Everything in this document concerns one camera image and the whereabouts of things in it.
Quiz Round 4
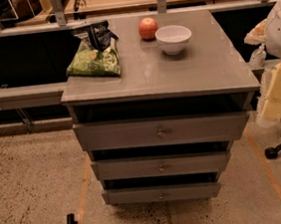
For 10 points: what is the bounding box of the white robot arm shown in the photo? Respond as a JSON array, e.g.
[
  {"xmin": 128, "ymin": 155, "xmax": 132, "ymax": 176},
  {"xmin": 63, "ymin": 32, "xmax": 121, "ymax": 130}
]
[{"xmin": 244, "ymin": 0, "xmax": 281, "ymax": 127}]

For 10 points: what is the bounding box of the bottom grey drawer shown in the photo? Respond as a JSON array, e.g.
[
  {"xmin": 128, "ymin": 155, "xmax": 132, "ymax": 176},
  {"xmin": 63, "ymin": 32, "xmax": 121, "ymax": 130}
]
[{"xmin": 101, "ymin": 182, "xmax": 221, "ymax": 205}]

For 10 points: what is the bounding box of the dark blue chip bag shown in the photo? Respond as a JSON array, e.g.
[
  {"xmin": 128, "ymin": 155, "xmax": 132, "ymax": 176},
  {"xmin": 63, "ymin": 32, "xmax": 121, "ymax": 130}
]
[{"xmin": 71, "ymin": 21, "xmax": 119, "ymax": 51}]

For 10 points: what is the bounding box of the middle grey drawer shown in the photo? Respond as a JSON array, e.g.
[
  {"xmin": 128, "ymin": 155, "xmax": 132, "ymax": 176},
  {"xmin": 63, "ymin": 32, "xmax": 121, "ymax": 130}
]
[{"xmin": 92, "ymin": 151, "xmax": 230, "ymax": 180}]

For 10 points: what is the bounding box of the grey metal railing frame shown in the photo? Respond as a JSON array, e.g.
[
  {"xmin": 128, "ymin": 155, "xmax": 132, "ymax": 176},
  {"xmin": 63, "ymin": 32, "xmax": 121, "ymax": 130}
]
[{"xmin": 0, "ymin": 0, "xmax": 281, "ymax": 37}]

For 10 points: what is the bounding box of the grey drawer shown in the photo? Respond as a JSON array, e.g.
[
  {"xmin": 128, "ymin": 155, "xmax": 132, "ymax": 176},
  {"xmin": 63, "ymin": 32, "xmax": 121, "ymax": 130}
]
[
  {"xmin": 73, "ymin": 112, "xmax": 248, "ymax": 151},
  {"xmin": 92, "ymin": 151, "xmax": 230, "ymax": 180},
  {"xmin": 101, "ymin": 182, "xmax": 221, "ymax": 205}
]

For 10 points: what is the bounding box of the top grey drawer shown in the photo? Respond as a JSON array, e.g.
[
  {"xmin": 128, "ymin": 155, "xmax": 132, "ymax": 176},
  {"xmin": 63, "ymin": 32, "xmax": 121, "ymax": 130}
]
[{"xmin": 73, "ymin": 112, "xmax": 248, "ymax": 151}]

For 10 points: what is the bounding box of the grey drawer cabinet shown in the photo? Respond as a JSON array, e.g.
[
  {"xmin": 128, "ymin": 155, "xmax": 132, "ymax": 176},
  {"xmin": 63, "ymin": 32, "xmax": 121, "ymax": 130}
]
[{"xmin": 52, "ymin": 3, "xmax": 273, "ymax": 213}]

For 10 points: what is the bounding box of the green jalapeno chip bag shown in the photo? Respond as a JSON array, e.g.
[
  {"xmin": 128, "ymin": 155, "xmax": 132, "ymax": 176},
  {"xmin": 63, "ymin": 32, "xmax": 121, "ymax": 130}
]
[{"xmin": 66, "ymin": 39, "xmax": 122, "ymax": 78}]

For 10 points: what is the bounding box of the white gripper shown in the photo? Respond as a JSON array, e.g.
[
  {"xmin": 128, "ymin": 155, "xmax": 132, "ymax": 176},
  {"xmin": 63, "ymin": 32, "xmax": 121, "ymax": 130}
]
[{"xmin": 244, "ymin": 19, "xmax": 281, "ymax": 127}]

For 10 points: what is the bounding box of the white ceramic bowl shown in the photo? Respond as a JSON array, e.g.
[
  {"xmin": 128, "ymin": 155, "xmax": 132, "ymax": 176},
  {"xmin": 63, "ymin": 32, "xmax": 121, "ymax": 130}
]
[{"xmin": 155, "ymin": 25, "xmax": 192, "ymax": 55}]

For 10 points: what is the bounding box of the red apple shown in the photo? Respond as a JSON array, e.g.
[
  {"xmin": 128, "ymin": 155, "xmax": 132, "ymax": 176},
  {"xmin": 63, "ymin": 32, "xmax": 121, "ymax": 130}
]
[{"xmin": 139, "ymin": 17, "xmax": 157, "ymax": 40}]

